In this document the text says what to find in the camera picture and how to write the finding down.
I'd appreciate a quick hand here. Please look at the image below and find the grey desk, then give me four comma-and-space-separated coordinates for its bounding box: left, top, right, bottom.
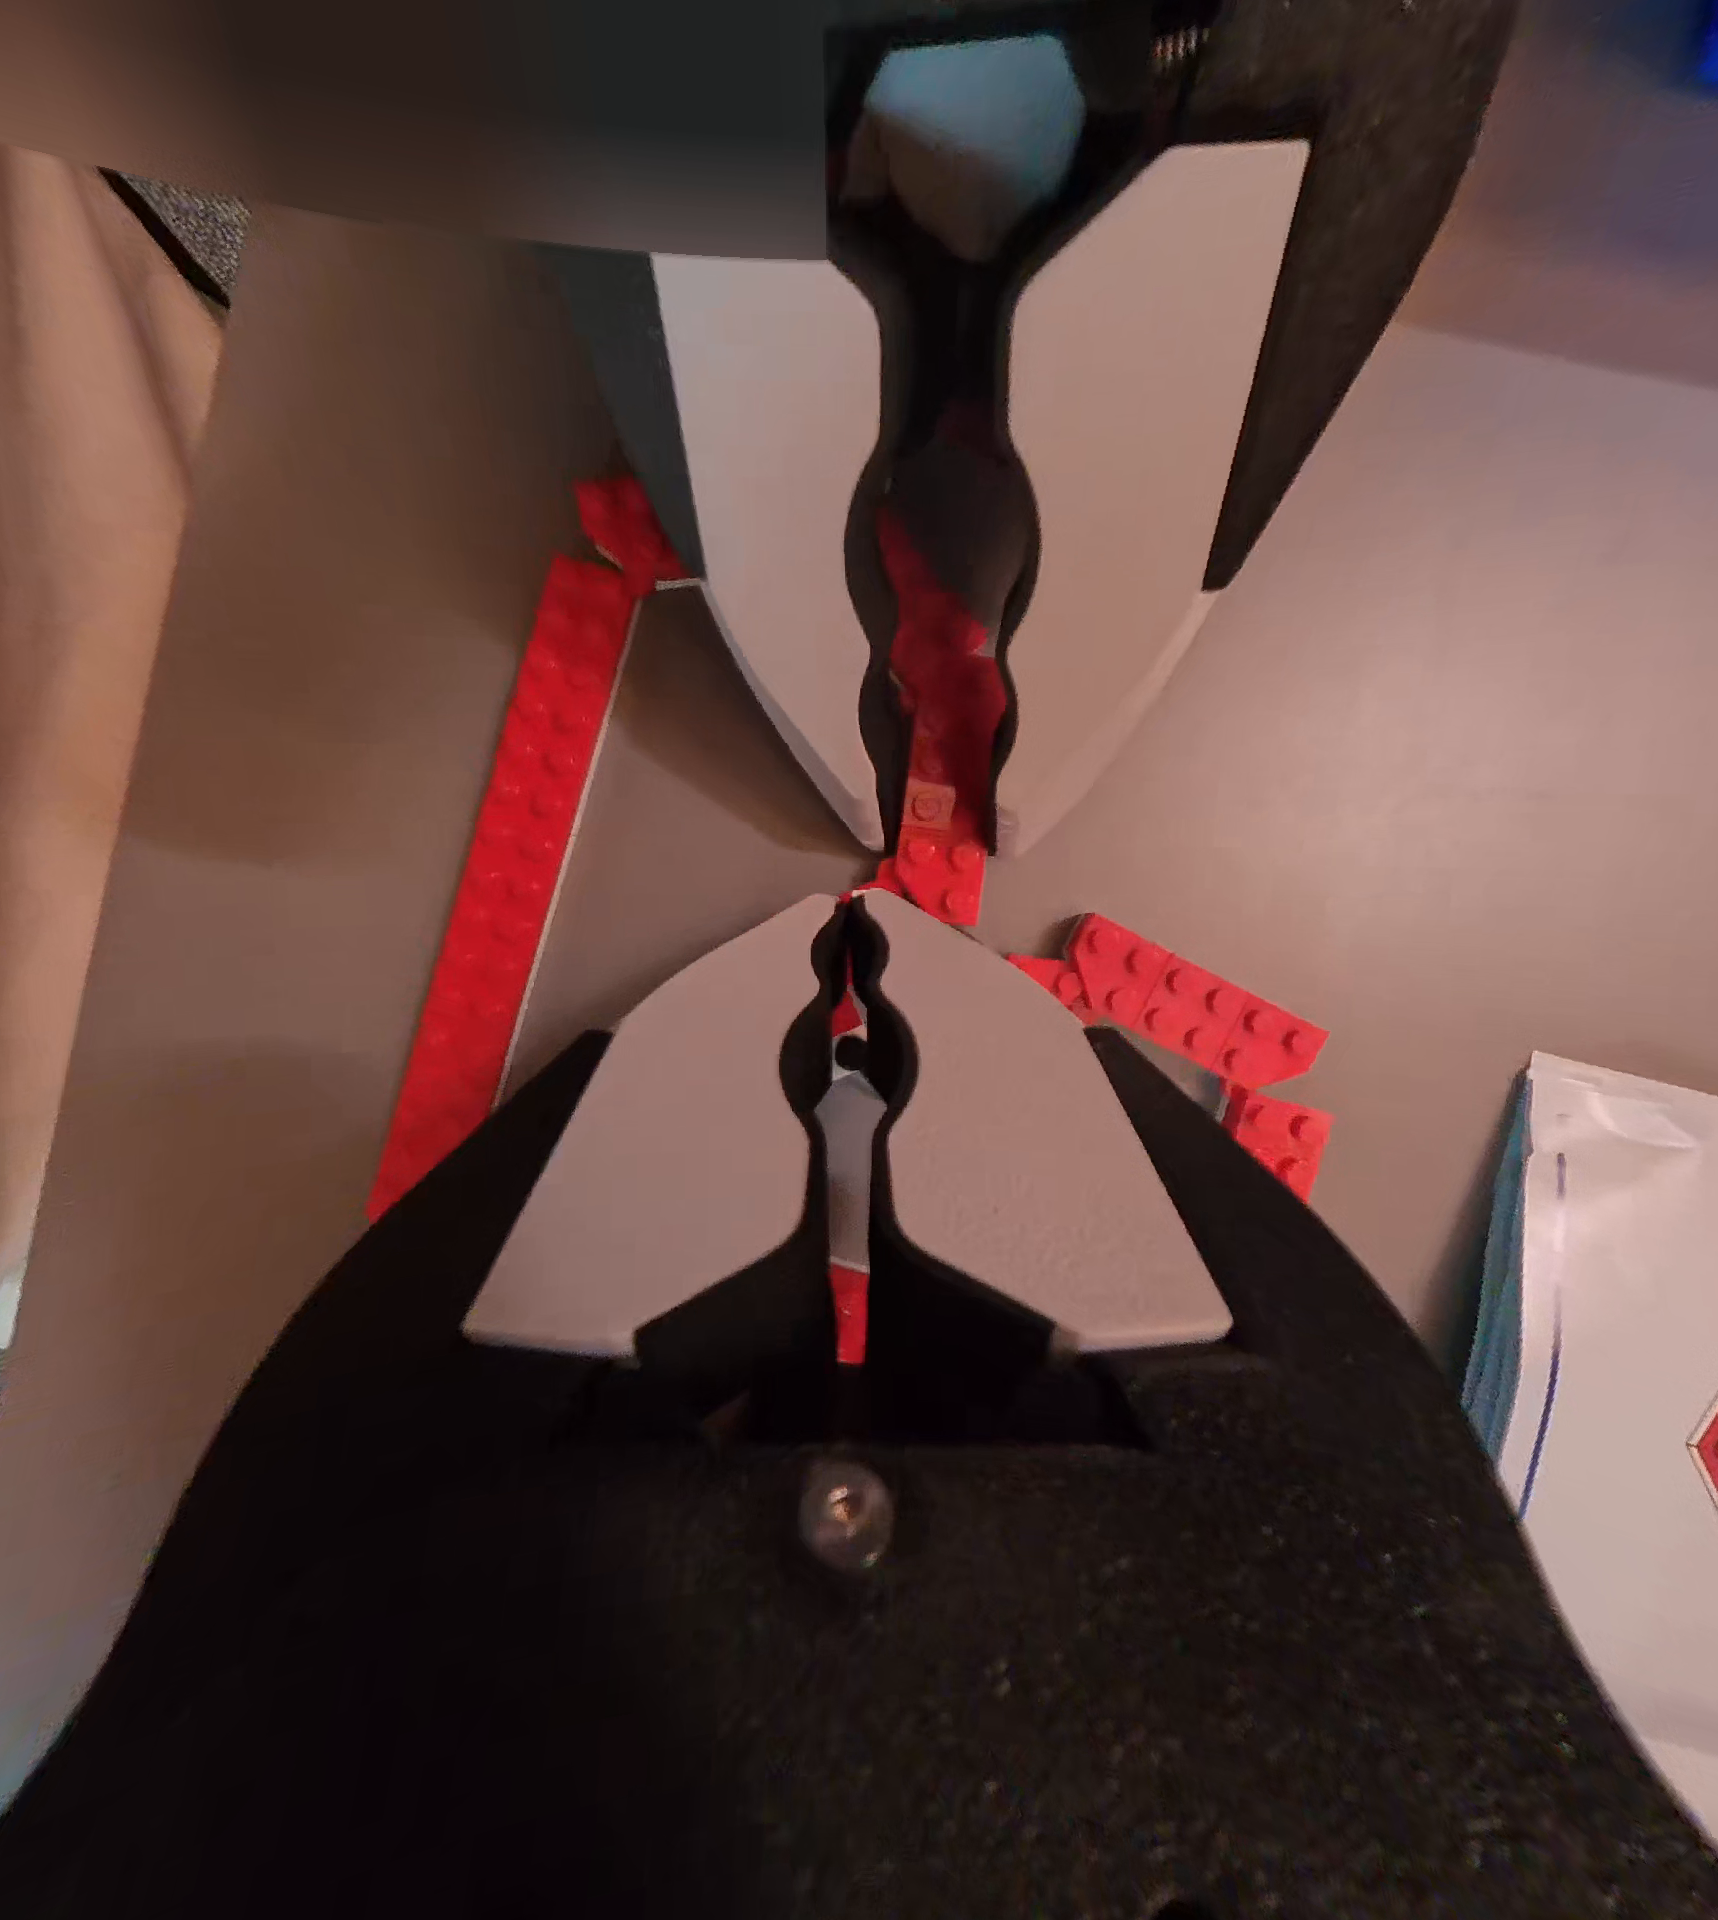
0, 193, 1718, 1920

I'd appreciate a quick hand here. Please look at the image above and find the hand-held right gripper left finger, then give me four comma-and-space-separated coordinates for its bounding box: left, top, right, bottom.
461, 893, 855, 1359

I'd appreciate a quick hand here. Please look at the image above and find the red brick heart frame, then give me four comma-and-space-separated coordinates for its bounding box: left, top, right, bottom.
364, 475, 1334, 1367

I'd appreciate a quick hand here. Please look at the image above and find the white instruction booklet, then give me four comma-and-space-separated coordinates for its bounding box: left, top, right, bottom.
1458, 1049, 1718, 1920

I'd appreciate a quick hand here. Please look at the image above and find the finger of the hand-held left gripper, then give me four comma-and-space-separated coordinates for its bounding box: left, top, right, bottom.
648, 252, 899, 853
987, 137, 1315, 858

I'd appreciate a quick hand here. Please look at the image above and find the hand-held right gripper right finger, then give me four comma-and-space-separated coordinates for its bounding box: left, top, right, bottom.
855, 893, 1237, 1359

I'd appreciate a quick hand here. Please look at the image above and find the white plate brick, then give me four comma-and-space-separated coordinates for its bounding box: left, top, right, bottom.
815, 1071, 893, 1278

